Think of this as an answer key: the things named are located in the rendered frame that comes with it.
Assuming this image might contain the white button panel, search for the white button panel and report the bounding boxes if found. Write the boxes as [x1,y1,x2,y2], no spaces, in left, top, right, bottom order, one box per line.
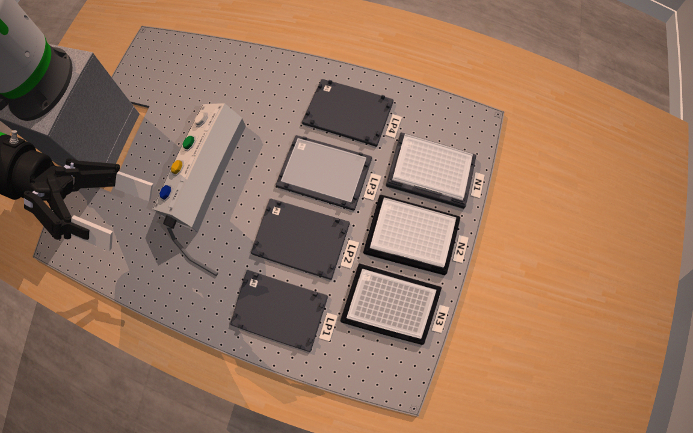
[153,103,246,276]

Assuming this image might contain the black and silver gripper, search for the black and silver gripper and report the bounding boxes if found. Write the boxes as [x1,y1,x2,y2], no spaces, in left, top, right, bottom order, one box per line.
[13,150,153,251]

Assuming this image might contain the cream label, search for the cream label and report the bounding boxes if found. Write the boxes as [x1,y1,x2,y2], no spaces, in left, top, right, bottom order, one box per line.
[341,240,359,268]
[363,173,381,200]
[432,305,449,333]
[385,114,402,138]
[319,313,337,341]
[453,235,468,263]
[471,173,484,198]

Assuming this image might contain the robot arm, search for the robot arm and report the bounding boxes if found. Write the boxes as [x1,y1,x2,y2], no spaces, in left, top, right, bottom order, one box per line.
[0,0,73,200]

